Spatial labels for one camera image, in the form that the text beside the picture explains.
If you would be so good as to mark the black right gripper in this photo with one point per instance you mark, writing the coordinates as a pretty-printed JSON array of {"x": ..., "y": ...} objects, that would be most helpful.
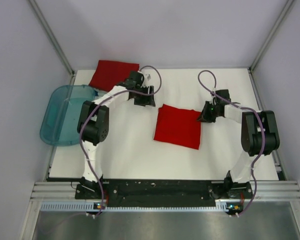
[{"x": 204, "y": 117}]

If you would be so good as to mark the aluminium corner post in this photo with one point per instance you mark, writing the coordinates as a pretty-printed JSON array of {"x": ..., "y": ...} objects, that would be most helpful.
[
  {"x": 284, "y": 13},
  {"x": 51, "y": 36}
]

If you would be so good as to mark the grey slotted cable duct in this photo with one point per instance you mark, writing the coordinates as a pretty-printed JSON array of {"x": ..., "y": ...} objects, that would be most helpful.
[{"x": 94, "y": 207}]

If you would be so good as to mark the dark red folded t-shirt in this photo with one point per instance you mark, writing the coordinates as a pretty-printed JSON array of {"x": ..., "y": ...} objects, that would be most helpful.
[{"x": 108, "y": 73}]

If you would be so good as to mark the right aluminium corner post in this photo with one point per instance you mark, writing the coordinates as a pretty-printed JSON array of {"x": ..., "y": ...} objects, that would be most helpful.
[{"x": 284, "y": 13}]

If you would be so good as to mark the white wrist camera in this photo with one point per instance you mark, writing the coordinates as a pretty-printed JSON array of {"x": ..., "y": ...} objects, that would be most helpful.
[
  {"x": 147, "y": 77},
  {"x": 213, "y": 100}
]

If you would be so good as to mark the left aluminium corner post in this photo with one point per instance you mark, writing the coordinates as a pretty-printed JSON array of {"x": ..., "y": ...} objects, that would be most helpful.
[{"x": 51, "y": 36}]

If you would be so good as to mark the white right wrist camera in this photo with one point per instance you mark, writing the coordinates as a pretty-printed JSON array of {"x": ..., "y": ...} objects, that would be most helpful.
[{"x": 213, "y": 100}]

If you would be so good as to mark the white blue folded t-shirt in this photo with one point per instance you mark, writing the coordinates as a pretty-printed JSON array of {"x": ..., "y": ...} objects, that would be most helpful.
[{"x": 99, "y": 93}]

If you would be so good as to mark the translucent blue plastic bin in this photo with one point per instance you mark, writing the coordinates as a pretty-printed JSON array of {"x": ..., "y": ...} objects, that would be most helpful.
[{"x": 59, "y": 125}]

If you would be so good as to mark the bright red t-shirt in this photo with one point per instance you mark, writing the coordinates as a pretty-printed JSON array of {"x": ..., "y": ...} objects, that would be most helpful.
[{"x": 178, "y": 126}]

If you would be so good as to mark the aluminium frame rail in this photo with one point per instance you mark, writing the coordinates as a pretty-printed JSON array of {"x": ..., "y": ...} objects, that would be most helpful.
[{"x": 267, "y": 191}]

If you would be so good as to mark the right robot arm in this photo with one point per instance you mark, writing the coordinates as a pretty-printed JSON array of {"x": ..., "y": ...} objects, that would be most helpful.
[{"x": 259, "y": 136}]

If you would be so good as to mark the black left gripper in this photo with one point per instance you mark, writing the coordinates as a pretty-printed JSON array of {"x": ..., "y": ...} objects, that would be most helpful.
[{"x": 148, "y": 100}]

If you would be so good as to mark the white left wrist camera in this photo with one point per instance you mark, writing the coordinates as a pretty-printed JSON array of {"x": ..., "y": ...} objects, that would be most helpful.
[{"x": 147, "y": 77}]

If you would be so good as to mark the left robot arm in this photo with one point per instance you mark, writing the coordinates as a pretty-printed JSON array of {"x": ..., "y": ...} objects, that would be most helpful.
[{"x": 94, "y": 123}]

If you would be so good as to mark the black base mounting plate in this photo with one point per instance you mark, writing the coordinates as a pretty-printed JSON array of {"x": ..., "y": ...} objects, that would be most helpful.
[{"x": 150, "y": 193}]

